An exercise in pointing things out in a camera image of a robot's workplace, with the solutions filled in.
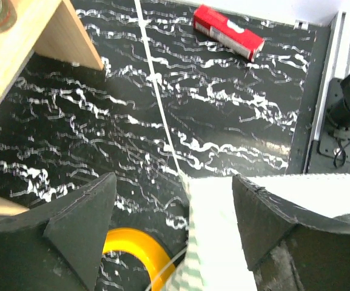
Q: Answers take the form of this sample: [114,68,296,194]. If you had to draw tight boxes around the white cable duct rail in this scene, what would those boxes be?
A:
[304,10,350,173]

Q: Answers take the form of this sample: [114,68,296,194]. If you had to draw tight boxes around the wooden shelf unit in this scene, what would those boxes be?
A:
[0,0,105,216]

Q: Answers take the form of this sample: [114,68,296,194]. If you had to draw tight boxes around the yellow double bowl holder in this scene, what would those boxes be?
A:
[103,227,178,291]

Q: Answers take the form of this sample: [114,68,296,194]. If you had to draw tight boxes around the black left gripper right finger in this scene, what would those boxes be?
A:
[232,175,350,290]

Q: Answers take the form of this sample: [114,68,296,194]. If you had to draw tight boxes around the green striped pet tent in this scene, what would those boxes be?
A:
[164,174,350,290]

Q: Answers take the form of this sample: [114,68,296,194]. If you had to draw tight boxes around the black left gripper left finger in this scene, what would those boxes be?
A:
[0,173,116,290]

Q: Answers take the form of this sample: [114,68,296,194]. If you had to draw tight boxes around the red snack box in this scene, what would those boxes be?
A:
[193,5,264,62]

